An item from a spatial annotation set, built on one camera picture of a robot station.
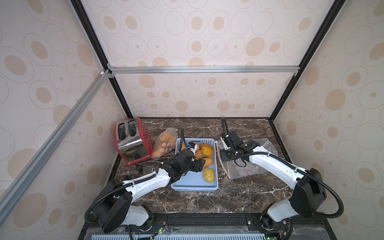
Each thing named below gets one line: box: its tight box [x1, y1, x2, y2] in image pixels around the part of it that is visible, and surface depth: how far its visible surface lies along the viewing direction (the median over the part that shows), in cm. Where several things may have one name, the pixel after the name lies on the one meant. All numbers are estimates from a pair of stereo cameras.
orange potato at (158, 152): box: [152, 148, 166, 158], surface depth 93 cm
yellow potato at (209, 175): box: [203, 168, 215, 183], surface depth 87 cm
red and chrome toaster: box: [115, 117, 153, 167], surface depth 94 cm
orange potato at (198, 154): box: [195, 150, 204, 159], surface depth 96 cm
